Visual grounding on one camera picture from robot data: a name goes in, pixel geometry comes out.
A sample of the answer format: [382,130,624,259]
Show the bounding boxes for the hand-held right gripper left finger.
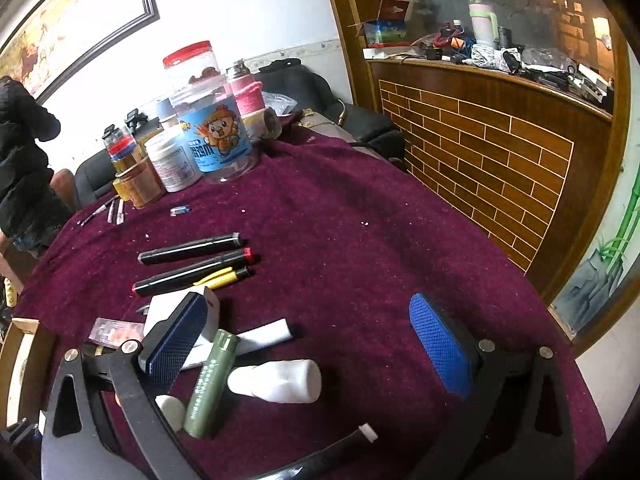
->
[40,290,211,480]

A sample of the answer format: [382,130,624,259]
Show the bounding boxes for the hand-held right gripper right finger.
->
[408,292,577,480]

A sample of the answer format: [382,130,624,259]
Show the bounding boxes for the white box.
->
[142,287,222,371]

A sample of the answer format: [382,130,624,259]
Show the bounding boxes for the green cylinder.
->
[182,329,242,438]

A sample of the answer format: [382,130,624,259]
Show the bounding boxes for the black marker red cap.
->
[132,247,261,297]

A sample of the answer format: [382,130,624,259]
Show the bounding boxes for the small white cap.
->
[155,394,187,433]

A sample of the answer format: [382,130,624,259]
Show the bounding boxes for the yellow black pen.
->
[192,266,252,292]

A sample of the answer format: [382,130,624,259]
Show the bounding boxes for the black marker grey cap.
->
[137,232,242,266]

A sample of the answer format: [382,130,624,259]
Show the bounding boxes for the white paper tube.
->
[234,317,294,357]

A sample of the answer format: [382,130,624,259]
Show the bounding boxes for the white plastic bottle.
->
[227,358,322,404]

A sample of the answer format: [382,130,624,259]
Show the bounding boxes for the cardboard box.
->
[0,317,56,431]

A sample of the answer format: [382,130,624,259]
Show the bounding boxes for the black marker white tip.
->
[265,422,378,480]

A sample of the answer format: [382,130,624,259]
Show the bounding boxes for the maroon tablecloth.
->
[10,125,608,480]

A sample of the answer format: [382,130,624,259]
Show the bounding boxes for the amber jar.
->
[122,155,167,210]

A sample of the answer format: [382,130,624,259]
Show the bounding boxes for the white plastic jar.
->
[145,127,203,193]

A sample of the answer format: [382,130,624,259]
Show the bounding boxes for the bottle with red blue bands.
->
[102,125,141,176]

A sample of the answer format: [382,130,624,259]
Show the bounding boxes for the clear jar red lid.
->
[162,41,260,185]

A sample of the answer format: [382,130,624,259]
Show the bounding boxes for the pink wrapped bottle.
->
[225,59,265,118]

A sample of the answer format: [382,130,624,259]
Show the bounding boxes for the black leather sofa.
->
[75,58,407,211]

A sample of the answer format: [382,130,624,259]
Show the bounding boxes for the open blue carton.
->
[350,0,414,49]

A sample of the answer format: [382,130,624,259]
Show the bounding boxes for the pink green tumbler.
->
[467,0,501,48]

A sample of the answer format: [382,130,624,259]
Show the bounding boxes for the framed landscape painting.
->
[0,0,161,106]

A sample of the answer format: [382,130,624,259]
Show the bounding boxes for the tangled cables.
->
[424,20,476,62]

